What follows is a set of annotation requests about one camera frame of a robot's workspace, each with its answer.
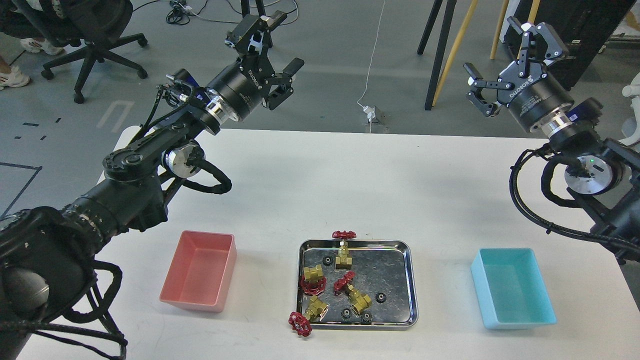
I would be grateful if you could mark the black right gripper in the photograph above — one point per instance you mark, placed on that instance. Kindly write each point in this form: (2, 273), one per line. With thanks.
(535, 97)

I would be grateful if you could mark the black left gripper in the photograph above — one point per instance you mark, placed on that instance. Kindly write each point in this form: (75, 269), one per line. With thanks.
(251, 81)

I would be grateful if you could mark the brass valve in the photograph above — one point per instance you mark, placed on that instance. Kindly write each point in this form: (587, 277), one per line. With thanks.
(313, 282)
(301, 322)
(343, 259)

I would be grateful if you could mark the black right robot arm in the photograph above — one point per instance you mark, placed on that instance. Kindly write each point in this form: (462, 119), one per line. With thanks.
(600, 176)

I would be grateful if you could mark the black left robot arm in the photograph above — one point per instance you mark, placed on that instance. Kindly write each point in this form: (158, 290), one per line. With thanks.
(52, 285)

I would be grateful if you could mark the black cabinet box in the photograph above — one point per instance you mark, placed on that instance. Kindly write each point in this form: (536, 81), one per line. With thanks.
(584, 26)

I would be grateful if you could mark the brass valve at tray top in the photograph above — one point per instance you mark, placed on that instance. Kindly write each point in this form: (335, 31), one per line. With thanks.
(343, 259)

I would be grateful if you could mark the light blue plastic box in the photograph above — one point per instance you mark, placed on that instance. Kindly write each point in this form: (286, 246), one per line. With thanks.
(511, 291)

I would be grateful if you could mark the pink plastic box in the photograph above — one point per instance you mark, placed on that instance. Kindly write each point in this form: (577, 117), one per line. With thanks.
(200, 272)

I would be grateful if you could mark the brass valve tray centre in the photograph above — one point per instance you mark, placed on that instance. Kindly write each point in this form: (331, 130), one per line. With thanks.
(359, 301)

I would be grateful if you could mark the brass valve at tray edge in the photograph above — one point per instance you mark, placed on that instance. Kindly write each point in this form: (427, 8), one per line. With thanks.
(301, 322)

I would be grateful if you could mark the wooden yellow stand leg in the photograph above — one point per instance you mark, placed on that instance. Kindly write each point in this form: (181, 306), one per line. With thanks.
(454, 50)

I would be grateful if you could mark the black tripod leg pair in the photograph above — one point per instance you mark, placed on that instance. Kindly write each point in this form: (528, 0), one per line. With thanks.
(443, 36)

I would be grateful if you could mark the black office chair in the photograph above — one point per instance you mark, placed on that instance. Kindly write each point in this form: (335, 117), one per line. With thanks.
(99, 23)

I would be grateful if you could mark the shiny metal tray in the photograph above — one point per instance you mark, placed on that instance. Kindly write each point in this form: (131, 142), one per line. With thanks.
(380, 266)

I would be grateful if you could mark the person's white sneaker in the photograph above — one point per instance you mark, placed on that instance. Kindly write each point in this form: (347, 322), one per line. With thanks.
(15, 79)

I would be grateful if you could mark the white power adapter with cable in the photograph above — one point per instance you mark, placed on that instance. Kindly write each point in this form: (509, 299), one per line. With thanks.
(369, 110)

